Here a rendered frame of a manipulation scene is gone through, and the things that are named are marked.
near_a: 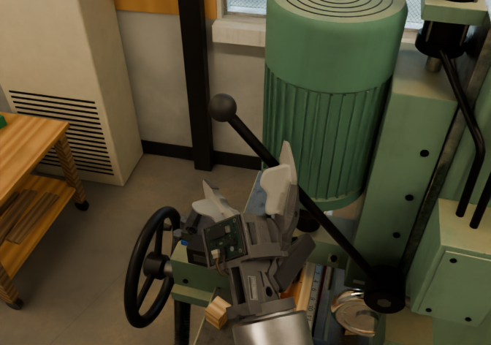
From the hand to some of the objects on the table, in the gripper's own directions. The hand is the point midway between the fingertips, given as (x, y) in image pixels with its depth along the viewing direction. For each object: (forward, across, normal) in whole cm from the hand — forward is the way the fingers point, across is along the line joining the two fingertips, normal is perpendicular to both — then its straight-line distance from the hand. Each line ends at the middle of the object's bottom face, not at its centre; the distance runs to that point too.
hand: (245, 161), depth 63 cm
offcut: (-19, +31, +20) cm, 42 cm away
